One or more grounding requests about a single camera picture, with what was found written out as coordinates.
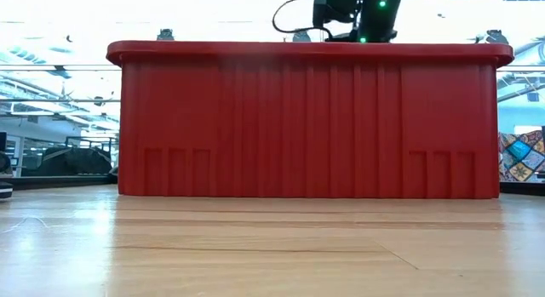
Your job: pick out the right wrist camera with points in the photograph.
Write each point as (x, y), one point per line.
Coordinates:
(336, 9)

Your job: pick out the white post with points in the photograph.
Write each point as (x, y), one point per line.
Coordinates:
(19, 156)

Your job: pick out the dark covered mound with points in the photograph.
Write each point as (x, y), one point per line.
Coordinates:
(76, 163)

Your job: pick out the red plastic bin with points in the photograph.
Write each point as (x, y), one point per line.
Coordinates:
(306, 127)

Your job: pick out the black flip-flop with white edge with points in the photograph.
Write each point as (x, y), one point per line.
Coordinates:
(5, 192)

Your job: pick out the colourful patchwork cloth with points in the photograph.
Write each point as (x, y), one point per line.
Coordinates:
(521, 156)

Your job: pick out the black railing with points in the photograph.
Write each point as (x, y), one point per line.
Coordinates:
(91, 138)

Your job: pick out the dark dome fixture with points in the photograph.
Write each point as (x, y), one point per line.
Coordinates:
(165, 34)
(300, 36)
(496, 36)

